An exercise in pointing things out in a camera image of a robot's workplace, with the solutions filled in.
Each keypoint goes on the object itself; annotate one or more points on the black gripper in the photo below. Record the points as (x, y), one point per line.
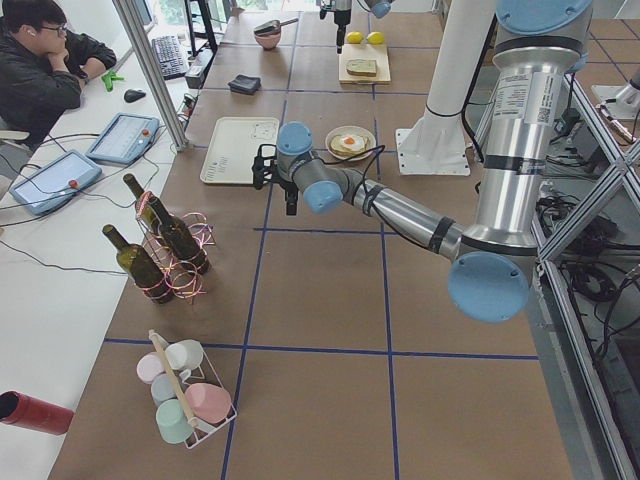
(341, 17)
(289, 190)

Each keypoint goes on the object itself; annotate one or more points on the bread slice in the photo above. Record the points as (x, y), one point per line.
(361, 67)
(336, 149)

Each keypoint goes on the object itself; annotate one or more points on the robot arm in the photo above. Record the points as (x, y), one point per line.
(493, 259)
(379, 8)

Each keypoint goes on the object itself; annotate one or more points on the cream bear tray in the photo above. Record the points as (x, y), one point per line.
(234, 144)

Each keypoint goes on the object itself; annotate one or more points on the yellow lemon whole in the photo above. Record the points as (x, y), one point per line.
(354, 37)

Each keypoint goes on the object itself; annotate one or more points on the wooden cutting board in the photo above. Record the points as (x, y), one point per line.
(379, 53)

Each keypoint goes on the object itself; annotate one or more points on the yellow lemon half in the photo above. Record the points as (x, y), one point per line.
(376, 38)

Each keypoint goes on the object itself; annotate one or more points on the metal scoop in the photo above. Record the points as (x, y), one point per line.
(272, 27)

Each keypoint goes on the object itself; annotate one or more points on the white round plate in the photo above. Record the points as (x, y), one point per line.
(351, 129)

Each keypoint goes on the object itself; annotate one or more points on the pink bowl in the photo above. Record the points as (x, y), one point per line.
(268, 40)

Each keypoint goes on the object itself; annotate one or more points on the fried egg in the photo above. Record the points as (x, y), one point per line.
(351, 142)

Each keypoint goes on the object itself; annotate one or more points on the grey folded cloth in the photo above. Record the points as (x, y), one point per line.
(245, 84)

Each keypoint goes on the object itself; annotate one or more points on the dark wine bottle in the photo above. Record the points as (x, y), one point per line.
(140, 267)
(172, 230)

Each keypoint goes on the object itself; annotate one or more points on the black keyboard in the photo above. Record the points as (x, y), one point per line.
(169, 55)

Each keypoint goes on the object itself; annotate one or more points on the far teach pendant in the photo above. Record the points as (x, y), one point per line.
(125, 139)

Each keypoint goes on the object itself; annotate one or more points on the teach pendant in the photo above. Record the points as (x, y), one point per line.
(55, 184)
(125, 139)

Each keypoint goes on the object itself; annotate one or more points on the black computer mouse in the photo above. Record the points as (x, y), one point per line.
(133, 95)

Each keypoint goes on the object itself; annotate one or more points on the white cup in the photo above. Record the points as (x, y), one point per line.
(185, 354)

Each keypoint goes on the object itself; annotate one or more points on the green clamp tool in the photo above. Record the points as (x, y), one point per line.
(109, 78)

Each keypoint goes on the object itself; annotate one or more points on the pale pink cup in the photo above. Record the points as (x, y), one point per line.
(149, 367)

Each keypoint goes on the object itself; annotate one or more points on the salmon pink cup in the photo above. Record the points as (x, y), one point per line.
(209, 402)

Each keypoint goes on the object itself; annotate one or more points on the grey cup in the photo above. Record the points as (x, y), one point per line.
(162, 389)

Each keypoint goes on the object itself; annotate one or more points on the near teach pendant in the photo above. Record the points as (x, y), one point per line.
(55, 184)

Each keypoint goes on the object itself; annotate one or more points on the mint green cup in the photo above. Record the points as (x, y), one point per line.
(172, 422)

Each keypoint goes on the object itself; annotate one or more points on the seated person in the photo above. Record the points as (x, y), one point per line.
(44, 67)

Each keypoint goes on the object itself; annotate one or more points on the red cylinder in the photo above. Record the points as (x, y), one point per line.
(21, 410)

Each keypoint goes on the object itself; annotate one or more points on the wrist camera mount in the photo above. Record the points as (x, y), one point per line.
(263, 165)

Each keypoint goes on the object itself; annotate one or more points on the copper wire bottle rack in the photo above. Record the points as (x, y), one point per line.
(182, 277)

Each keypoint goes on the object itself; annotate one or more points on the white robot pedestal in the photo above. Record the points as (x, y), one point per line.
(435, 145)

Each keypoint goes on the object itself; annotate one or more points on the aluminium frame post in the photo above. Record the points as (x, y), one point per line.
(132, 23)

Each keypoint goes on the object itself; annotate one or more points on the white wire cup rack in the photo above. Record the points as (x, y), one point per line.
(181, 380)

